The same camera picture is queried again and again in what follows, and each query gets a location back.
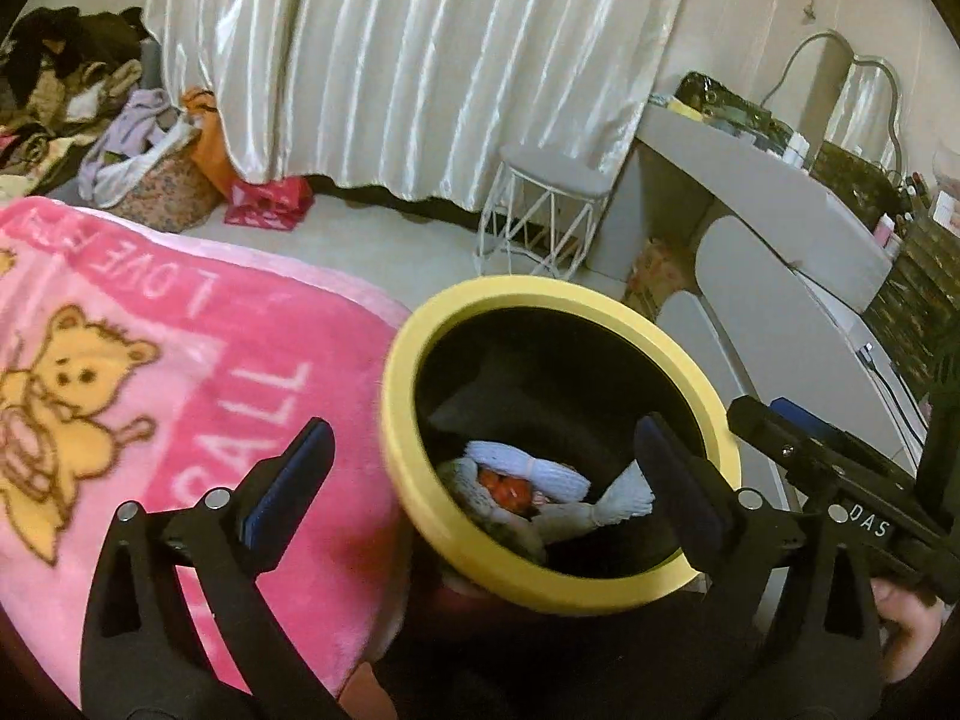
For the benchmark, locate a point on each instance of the patterned paper bag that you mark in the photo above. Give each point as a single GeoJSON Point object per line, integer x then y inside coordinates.
{"type": "Point", "coordinates": [660, 274]}

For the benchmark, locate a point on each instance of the red bag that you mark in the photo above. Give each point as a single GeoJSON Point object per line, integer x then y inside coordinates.
{"type": "Point", "coordinates": [266, 202]}

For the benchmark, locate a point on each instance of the patterned laundry basket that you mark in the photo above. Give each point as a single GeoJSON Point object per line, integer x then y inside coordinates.
{"type": "Point", "coordinates": [172, 191]}

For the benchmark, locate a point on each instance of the orange bag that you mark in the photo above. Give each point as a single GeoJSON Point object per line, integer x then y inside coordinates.
{"type": "Point", "coordinates": [210, 150]}

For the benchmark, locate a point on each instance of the white drawer cabinet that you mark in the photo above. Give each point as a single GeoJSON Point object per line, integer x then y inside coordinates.
{"type": "Point", "coordinates": [757, 330]}

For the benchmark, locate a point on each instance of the white vanity desk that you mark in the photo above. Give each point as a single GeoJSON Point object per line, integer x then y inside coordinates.
{"type": "Point", "coordinates": [765, 195]}

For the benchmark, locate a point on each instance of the grey green wrapper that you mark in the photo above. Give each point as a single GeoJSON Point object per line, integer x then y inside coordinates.
{"type": "Point", "coordinates": [469, 495]}

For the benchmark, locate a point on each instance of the pink printed blanket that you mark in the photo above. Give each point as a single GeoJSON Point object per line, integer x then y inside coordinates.
{"type": "Point", "coordinates": [262, 330]}

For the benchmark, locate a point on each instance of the person's right hand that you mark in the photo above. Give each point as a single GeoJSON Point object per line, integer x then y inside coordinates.
{"type": "Point", "coordinates": [911, 630]}

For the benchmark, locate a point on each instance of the black organiser box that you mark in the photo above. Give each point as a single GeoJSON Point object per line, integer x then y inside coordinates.
{"type": "Point", "coordinates": [919, 262]}

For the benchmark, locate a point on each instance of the orange snack packet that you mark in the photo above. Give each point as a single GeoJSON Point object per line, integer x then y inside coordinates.
{"type": "Point", "coordinates": [504, 491]}

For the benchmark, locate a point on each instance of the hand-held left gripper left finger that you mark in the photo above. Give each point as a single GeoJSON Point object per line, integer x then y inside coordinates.
{"type": "Point", "coordinates": [292, 480]}

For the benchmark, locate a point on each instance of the pile of dark clothes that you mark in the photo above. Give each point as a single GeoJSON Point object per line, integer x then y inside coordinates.
{"type": "Point", "coordinates": [67, 67]}

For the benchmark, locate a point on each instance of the yellow sponge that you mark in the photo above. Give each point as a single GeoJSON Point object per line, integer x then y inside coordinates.
{"type": "Point", "coordinates": [688, 109]}

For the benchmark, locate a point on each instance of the pale clothes in basket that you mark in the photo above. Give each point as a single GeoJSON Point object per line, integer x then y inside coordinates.
{"type": "Point", "coordinates": [127, 139]}

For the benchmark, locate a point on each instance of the heart-shaped mirror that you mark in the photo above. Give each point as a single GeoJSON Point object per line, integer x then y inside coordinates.
{"type": "Point", "coordinates": [862, 90]}

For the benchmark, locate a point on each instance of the yellow-rimmed bin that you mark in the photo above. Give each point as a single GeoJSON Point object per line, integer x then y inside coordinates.
{"type": "Point", "coordinates": [480, 300]}

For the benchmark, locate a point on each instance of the cream satin curtain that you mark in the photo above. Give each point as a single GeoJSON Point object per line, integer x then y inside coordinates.
{"type": "Point", "coordinates": [420, 67]}

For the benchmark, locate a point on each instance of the white knitted toy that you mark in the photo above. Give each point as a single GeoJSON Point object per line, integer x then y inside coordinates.
{"type": "Point", "coordinates": [525, 469]}

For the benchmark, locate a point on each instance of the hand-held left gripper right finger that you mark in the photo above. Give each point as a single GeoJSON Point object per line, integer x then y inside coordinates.
{"type": "Point", "coordinates": [675, 495]}

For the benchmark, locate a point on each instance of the black cosmetic bag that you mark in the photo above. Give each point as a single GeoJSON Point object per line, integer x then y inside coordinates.
{"type": "Point", "coordinates": [724, 101]}

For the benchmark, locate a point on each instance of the white bottles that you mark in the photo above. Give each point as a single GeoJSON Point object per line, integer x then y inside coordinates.
{"type": "Point", "coordinates": [799, 148]}

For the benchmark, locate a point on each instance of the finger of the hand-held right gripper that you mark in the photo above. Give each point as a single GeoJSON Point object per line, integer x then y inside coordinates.
{"type": "Point", "coordinates": [765, 431]}
{"type": "Point", "coordinates": [806, 416]}

